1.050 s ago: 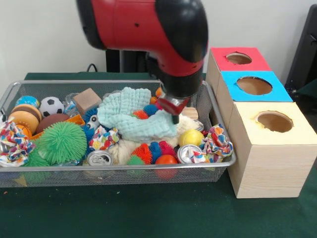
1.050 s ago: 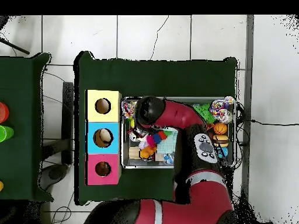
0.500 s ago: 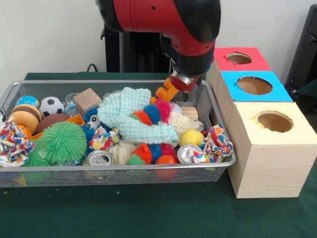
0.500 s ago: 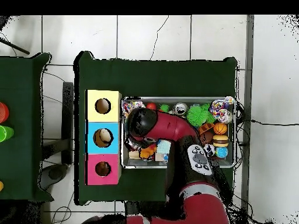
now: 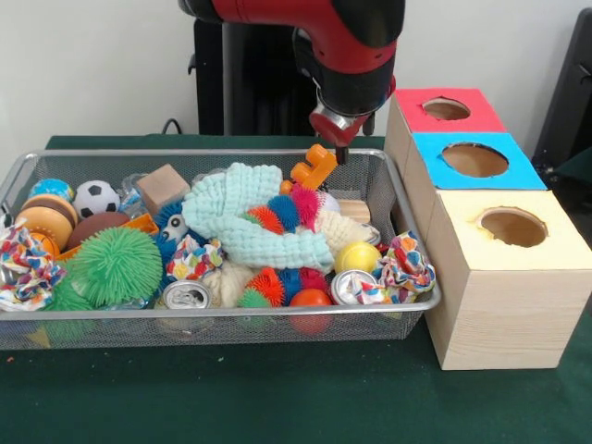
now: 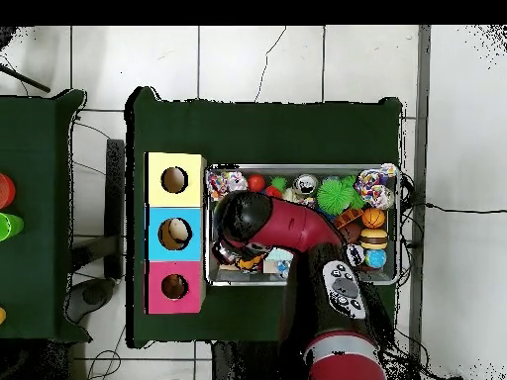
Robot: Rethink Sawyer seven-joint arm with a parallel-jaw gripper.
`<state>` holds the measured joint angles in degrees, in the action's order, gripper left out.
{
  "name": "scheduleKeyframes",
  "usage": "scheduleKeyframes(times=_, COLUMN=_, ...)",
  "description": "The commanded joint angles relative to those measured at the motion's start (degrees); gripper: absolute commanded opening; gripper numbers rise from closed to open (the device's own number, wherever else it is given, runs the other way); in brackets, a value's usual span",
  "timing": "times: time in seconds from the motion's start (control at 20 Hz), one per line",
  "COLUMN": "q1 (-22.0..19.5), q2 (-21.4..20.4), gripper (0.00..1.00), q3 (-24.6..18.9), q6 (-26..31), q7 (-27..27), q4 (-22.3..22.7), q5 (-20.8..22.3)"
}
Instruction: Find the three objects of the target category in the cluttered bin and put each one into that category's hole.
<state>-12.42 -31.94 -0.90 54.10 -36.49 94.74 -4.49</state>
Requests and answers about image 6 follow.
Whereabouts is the black rod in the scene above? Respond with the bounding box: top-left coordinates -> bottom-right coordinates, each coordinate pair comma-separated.
0,62 -> 51,94

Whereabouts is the wooden box with three holes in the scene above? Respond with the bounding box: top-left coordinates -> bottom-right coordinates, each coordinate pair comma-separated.
144,151 -> 208,316

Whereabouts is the red round cap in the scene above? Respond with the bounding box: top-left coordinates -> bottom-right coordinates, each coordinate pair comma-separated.
0,173 -> 15,210

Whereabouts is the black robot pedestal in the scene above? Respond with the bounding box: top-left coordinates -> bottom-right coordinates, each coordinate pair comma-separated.
210,341 -> 286,380

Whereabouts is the black cable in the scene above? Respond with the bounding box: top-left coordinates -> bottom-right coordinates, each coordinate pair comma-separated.
399,169 -> 507,238

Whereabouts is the black floor stand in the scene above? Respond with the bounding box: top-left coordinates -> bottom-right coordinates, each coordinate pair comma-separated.
69,140 -> 128,314

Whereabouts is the green cloth table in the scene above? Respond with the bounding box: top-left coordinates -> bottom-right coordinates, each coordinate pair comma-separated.
126,85 -> 407,349
0,89 -> 90,343

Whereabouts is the mint green cloth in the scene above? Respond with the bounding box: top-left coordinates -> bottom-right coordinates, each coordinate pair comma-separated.
264,247 -> 296,265

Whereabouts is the crushed silver can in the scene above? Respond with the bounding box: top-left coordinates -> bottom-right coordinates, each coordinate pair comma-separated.
294,173 -> 318,197

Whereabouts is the colourful rope knot toy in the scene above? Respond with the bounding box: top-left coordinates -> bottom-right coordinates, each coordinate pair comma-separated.
352,163 -> 401,210

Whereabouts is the colourful polka-dot cloth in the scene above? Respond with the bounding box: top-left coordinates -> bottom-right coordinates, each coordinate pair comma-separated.
207,167 -> 249,201

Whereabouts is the wire mesh bin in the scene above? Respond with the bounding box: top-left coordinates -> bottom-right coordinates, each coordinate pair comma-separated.
205,164 -> 401,288

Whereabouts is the small orange basketball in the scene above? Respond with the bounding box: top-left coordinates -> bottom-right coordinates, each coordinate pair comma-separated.
361,207 -> 387,231

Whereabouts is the orange plastic tray block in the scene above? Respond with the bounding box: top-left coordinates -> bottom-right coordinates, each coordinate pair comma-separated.
237,252 -> 267,273

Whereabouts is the toy burger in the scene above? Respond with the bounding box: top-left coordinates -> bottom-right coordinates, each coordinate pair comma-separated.
359,228 -> 389,250

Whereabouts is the orange plastic toy piece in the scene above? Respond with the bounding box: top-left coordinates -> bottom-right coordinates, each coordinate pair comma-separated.
334,207 -> 364,233

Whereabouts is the red-orange ball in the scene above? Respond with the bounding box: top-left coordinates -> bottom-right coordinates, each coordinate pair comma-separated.
247,173 -> 267,195

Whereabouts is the green cup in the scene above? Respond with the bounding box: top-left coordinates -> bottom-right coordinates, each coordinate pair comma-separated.
0,212 -> 25,242

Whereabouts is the large green spiky ball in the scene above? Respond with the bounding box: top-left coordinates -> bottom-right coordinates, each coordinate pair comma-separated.
316,177 -> 357,214

